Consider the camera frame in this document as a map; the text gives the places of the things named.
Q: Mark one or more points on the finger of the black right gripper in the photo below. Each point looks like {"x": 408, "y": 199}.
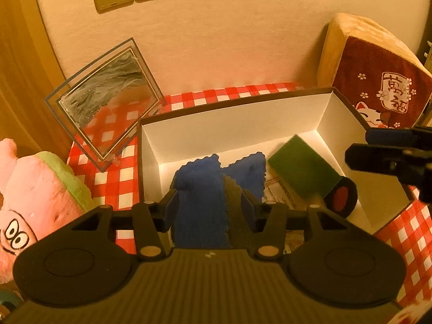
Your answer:
{"x": 378, "y": 161}
{"x": 390, "y": 137}

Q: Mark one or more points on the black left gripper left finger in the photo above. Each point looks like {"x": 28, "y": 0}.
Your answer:
{"x": 151, "y": 224}

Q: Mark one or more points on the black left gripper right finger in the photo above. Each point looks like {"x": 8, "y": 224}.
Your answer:
{"x": 269, "y": 222}

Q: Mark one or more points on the dark blue cloth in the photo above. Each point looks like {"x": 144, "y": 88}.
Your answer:
{"x": 201, "y": 220}

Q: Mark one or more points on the green scouring sponge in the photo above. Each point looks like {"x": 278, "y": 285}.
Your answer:
{"x": 303, "y": 169}

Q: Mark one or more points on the olive grey cloth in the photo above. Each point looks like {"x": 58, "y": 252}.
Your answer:
{"x": 239, "y": 233}

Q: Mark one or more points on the printed plastic package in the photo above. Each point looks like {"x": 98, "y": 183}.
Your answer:
{"x": 276, "y": 192}

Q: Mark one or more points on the brown cardboard box white inside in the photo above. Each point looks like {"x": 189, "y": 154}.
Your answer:
{"x": 235, "y": 129}

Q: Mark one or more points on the pink plush toy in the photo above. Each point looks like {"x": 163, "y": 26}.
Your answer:
{"x": 41, "y": 194}

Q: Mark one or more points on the glass jar green lid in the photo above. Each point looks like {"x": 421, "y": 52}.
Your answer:
{"x": 9, "y": 301}

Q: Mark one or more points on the beige curtain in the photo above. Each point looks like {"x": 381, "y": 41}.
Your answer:
{"x": 29, "y": 72}

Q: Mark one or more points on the glass sand art frame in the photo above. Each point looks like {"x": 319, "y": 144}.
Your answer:
{"x": 101, "y": 105}

